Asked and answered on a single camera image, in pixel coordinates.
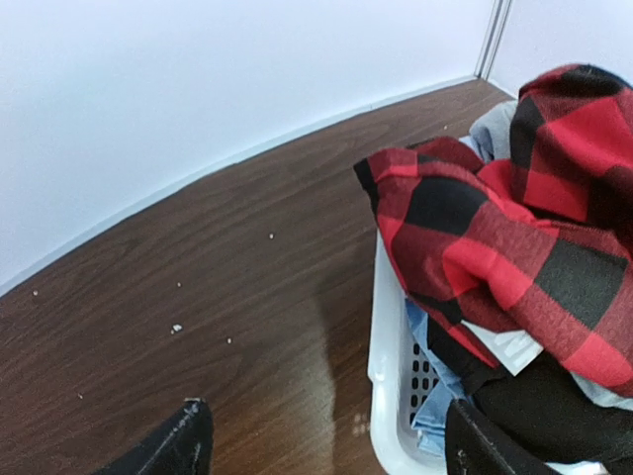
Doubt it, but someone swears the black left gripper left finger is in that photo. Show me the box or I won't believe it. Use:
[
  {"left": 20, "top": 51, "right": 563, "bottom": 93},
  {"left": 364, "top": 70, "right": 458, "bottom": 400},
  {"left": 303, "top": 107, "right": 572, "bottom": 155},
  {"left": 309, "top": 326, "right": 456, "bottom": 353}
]
[{"left": 95, "top": 398, "right": 214, "bottom": 475}]

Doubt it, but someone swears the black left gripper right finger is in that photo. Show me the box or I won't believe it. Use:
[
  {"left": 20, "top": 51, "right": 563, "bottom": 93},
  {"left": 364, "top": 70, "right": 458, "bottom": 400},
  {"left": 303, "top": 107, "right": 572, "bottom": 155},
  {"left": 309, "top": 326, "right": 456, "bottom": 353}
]
[{"left": 445, "top": 400, "right": 557, "bottom": 475}]

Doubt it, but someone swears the red black plaid shirt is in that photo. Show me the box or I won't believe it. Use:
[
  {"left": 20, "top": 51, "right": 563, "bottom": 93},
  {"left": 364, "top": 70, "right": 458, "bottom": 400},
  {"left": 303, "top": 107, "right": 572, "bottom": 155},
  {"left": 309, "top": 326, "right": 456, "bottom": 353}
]
[{"left": 354, "top": 64, "right": 632, "bottom": 397}]

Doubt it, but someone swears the light blue shirt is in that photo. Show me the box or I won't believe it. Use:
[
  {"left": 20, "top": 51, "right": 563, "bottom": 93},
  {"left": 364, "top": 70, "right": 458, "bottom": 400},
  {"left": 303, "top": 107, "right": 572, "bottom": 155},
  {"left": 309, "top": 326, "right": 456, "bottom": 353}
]
[{"left": 406, "top": 299, "right": 472, "bottom": 457}]

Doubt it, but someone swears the white plastic laundry basket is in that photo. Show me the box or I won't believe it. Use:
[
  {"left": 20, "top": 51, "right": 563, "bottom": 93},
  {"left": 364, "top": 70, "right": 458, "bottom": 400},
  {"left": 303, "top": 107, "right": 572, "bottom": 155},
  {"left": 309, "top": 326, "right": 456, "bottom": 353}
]
[{"left": 368, "top": 237, "right": 448, "bottom": 474}]

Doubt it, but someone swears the grey shirt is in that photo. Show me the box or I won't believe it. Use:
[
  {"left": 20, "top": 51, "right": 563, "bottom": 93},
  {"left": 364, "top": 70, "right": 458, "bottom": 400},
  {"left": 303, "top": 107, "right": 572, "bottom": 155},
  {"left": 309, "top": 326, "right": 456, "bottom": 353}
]
[{"left": 469, "top": 100, "right": 518, "bottom": 162}]

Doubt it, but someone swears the aluminium corner post right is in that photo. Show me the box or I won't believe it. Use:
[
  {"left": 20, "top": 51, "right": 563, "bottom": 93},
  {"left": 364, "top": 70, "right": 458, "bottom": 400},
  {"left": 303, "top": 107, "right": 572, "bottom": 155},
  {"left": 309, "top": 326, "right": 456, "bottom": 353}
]
[{"left": 474, "top": 0, "right": 513, "bottom": 81}]

